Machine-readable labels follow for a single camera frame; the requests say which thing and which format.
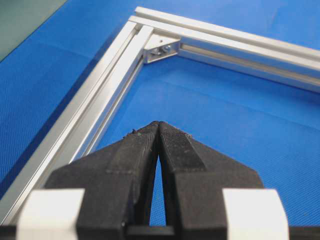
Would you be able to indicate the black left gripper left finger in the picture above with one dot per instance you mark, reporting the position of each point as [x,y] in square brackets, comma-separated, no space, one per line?
[118,181]

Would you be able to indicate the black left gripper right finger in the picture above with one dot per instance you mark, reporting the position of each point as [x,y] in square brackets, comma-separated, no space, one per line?
[193,177]

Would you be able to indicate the blue table mat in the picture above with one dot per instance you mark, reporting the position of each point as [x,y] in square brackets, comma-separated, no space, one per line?
[271,127]

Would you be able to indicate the green backdrop curtain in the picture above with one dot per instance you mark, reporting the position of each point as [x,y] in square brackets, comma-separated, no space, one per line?
[20,18]

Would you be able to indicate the square aluminium extrusion frame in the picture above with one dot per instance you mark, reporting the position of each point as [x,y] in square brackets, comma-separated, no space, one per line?
[147,37]

